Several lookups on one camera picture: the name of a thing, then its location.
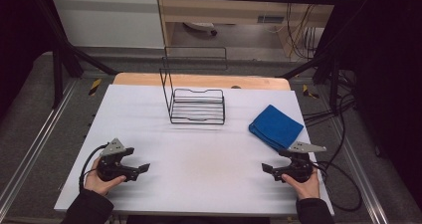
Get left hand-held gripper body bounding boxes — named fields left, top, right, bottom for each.
left=97, top=137, right=135, bottom=182

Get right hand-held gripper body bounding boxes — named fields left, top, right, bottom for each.
left=278, top=141, right=327, bottom=184

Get blue towel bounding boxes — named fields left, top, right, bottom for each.
left=248, top=104, right=305, bottom=152

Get black wire rack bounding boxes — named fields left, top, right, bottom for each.
left=158, top=45, right=229, bottom=125

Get person's left hand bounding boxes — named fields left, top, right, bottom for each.
left=84, top=156, right=127, bottom=197

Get person's right hand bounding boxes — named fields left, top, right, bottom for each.
left=282, top=166, right=321, bottom=201

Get white table cover board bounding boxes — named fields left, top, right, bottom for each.
left=54, top=84, right=335, bottom=217

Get yellow black tape strip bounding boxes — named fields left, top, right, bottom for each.
left=302, top=84, right=320, bottom=100
left=88, top=78, right=103, bottom=97

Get black metal stand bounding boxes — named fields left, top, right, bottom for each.
left=280, top=0, right=379, bottom=113
left=33, top=0, right=118, bottom=110

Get dark curtain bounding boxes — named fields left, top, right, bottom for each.
left=0, top=0, right=54, bottom=113
left=341, top=0, right=422, bottom=212

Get white cabinet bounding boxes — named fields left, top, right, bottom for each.
left=51, top=0, right=165, bottom=49

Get white chair base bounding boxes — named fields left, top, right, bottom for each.
left=183, top=21, right=219, bottom=37

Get light wooden desk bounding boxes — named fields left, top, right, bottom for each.
left=155, top=0, right=343, bottom=58

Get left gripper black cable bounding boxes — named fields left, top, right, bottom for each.
left=79, top=143, right=108, bottom=192

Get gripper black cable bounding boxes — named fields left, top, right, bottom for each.
left=312, top=160, right=363, bottom=213
left=79, top=143, right=108, bottom=192

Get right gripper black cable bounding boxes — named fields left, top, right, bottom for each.
left=312, top=160, right=363, bottom=213

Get bundle of black floor cables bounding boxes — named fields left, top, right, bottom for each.
left=303, top=69, right=358, bottom=127

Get aluminium floor rail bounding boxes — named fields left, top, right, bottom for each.
left=331, top=117, right=390, bottom=224
left=0, top=79, right=80, bottom=212

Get hanging desk cables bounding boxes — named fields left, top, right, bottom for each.
left=263, top=3, right=325, bottom=60

